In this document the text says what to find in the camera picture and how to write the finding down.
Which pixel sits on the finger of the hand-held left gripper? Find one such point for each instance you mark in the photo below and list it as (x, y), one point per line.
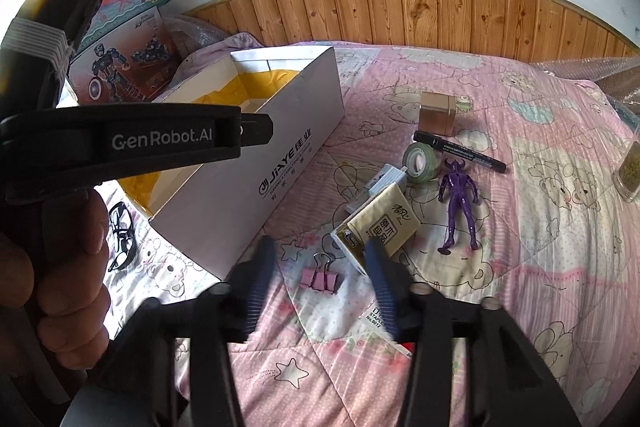
(257, 128)

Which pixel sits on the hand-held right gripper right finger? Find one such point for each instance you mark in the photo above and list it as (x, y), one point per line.
(381, 287)

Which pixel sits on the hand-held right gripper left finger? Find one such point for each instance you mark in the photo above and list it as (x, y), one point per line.
(261, 279)

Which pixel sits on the red white staples box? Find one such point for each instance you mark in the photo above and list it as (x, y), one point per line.
(372, 313)

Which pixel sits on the white cardboard box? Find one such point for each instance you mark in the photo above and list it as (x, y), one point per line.
(300, 132)

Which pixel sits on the pink binder clip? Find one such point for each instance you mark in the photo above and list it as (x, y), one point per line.
(322, 279)

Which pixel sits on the beige tissue packet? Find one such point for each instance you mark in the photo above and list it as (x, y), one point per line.
(380, 219)

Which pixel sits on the small white cylinder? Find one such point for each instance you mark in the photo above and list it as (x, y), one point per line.
(389, 179)

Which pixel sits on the purple action figure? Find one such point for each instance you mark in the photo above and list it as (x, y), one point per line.
(457, 192)

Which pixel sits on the green tape roll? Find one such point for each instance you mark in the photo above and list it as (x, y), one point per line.
(422, 162)

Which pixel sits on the black marker pen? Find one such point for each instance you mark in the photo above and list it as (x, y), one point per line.
(465, 152)

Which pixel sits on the gold tin box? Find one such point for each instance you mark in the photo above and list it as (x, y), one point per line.
(437, 114)

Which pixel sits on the person's left hand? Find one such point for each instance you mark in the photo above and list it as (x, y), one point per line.
(75, 317)

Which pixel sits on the robot figure toy box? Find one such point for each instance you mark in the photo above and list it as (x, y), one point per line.
(125, 67)

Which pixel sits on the black glasses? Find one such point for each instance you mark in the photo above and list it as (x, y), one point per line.
(122, 237)

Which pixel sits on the clear bubble wrap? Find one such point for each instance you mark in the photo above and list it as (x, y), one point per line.
(197, 34)

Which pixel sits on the pink printed blanket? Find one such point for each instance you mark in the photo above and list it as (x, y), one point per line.
(540, 247)

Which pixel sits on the wooden headboard panel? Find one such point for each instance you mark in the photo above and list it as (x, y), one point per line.
(425, 12)

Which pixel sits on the small glass bottle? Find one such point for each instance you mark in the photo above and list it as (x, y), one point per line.
(631, 169)

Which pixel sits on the clear plastic bag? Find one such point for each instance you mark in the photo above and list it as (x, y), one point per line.
(600, 77)

